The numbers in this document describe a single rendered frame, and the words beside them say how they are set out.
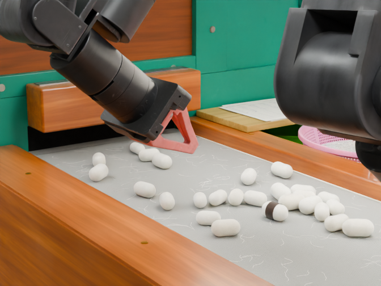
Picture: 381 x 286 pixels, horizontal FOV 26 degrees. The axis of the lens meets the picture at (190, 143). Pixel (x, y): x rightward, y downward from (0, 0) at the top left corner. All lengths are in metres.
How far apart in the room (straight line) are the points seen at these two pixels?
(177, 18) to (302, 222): 0.55
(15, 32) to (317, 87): 0.42
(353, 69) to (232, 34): 1.12
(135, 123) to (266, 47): 0.75
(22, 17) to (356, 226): 0.47
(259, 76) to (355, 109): 1.16
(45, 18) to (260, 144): 0.61
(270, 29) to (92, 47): 0.81
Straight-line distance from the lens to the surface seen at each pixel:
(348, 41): 0.46
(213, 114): 1.46
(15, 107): 1.34
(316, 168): 1.23
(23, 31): 0.80
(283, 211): 1.05
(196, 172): 1.25
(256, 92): 1.59
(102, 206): 1.04
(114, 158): 1.33
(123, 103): 0.87
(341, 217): 1.03
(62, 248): 1.00
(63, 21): 0.81
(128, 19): 0.85
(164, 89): 0.88
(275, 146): 1.31
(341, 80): 0.44
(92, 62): 0.84
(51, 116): 1.30
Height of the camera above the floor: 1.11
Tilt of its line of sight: 15 degrees down
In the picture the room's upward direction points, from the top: straight up
